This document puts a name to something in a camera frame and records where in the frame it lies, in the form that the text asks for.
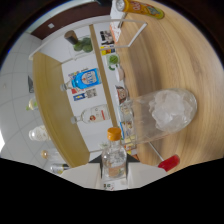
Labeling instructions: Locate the small red liquid bottle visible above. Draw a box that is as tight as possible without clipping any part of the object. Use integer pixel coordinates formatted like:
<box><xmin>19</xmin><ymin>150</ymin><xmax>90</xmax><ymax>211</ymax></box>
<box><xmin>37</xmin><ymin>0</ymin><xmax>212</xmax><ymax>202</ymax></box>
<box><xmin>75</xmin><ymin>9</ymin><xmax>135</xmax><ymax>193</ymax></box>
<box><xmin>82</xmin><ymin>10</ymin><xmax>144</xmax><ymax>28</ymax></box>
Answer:
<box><xmin>157</xmin><ymin>153</ymin><xmax>181</xmax><ymax>173</ymax></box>

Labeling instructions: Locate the yellow drink can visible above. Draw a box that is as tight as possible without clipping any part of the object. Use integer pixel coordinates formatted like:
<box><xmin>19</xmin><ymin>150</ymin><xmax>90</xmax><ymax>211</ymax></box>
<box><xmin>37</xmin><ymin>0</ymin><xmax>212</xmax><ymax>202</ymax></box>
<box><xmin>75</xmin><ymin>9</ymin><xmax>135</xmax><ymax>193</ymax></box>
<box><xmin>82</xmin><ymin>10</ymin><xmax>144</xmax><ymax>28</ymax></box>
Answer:
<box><xmin>114</xmin><ymin>0</ymin><xmax>166</xmax><ymax>20</ymax></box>

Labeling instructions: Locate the clear bottle green cap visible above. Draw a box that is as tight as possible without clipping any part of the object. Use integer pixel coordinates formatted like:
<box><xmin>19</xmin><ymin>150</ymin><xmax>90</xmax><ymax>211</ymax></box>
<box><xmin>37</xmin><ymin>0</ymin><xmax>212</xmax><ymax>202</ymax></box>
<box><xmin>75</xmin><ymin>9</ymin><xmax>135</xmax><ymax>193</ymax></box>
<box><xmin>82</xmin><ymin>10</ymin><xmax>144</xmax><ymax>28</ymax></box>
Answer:
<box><xmin>26</xmin><ymin>98</ymin><xmax>39</xmax><ymax>112</ymax></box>

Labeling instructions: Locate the dark brown grinder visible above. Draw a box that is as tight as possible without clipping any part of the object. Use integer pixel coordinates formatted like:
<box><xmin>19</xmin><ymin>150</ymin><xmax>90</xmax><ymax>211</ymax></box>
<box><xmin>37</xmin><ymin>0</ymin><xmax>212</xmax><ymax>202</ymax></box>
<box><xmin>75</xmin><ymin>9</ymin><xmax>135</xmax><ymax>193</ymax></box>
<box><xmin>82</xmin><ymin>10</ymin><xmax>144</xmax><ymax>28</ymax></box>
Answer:
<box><xmin>64</xmin><ymin>29</ymin><xmax>79</xmax><ymax>44</ymax></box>

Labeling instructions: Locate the glass of limes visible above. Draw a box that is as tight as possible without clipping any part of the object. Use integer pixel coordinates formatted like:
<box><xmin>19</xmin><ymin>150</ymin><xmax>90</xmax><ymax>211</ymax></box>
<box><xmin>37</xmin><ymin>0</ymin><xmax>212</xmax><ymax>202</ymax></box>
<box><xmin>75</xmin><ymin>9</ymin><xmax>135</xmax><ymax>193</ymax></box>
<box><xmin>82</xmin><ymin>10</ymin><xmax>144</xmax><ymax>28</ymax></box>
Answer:
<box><xmin>72</xmin><ymin>35</ymin><xmax>95</xmax><ymax>54</ymax></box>

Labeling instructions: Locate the blue liquid bottle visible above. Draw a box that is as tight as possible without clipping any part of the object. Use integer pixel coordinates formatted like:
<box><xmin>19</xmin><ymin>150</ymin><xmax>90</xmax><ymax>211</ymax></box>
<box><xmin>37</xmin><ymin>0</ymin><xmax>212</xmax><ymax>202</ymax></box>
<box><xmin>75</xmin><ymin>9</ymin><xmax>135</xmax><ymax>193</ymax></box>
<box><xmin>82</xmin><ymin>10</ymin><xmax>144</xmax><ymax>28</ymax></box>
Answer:
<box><xmin>59</xmin><ymin>67</ymin><xmax>102</xmax><ymax>93</ymax></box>

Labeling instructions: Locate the clear bottle red label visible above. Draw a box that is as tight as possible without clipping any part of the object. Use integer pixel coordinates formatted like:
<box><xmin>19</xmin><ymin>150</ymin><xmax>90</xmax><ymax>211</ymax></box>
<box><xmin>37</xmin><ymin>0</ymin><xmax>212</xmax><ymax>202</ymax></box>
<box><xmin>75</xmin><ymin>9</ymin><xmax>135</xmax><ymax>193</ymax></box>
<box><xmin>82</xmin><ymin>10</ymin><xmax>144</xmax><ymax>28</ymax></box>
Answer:
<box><xmin>70</xmin><ymin>103</ymin><xmax>112</xmax><ymax>125</ymax></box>

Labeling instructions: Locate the glass jar cork lid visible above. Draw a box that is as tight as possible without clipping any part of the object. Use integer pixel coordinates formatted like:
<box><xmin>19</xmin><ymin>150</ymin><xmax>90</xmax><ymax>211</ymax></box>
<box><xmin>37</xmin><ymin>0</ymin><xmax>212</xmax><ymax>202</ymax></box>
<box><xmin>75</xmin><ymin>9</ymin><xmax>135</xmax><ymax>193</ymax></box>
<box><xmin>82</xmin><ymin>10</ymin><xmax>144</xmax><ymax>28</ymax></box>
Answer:
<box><xmin>40</xmin><ymin>149</ymin><xmax>61</xmax><ymax>161</ymax></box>

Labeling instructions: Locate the white wooden two-tier shelf rack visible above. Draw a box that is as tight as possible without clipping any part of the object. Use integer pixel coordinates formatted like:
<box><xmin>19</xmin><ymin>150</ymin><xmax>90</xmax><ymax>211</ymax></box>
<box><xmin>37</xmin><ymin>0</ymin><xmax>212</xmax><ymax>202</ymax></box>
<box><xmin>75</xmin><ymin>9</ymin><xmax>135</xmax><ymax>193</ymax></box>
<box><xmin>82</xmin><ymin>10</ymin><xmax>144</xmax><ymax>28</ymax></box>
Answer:
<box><xmin>28</xmin><ymin>14</ymin><xmax>168</xmax><ymax>169</ymax></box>

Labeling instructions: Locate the tall black yellow can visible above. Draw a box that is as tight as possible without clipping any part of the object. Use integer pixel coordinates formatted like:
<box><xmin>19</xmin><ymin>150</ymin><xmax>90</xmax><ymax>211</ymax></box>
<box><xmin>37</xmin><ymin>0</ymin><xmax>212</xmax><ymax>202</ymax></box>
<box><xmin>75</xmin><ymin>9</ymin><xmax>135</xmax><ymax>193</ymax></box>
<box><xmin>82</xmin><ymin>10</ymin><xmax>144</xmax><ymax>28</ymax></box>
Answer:
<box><xmin>49</xmin><ymin>163</ymin><xmax>71</xmax><ymax>175</ymax></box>

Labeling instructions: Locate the clear bottle orange cap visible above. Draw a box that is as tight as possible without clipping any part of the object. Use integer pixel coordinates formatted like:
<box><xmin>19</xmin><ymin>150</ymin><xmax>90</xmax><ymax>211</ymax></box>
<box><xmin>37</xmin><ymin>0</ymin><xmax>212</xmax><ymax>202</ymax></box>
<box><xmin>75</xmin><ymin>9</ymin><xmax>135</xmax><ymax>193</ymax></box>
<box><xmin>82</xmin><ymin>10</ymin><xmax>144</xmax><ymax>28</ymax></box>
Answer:
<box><xmin>100</xmin><ymin>126</ymin><xmax>128</xmax><ymax>183</ymax></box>

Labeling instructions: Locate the clear glass with ice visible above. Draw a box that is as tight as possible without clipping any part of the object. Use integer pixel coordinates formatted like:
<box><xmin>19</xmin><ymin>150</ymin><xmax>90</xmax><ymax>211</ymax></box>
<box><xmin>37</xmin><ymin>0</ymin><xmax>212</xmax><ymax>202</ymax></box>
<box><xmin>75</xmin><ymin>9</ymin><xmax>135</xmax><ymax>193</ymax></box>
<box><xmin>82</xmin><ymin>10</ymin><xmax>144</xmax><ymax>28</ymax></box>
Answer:
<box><xmin>118</xmin><ymin>87</ymin><xmax>198</xmax><ymax>146</ymax></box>

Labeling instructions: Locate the brown door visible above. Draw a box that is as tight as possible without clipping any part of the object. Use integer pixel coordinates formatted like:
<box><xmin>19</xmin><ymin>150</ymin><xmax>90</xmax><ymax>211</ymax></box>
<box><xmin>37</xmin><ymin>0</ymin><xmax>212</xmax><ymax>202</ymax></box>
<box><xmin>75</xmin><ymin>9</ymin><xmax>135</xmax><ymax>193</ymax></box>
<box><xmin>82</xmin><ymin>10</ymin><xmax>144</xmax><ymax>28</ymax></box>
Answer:
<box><xmin>31</xmin><ymin>6</ymin><xmax>111</xmax><ymax>40</ymax></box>

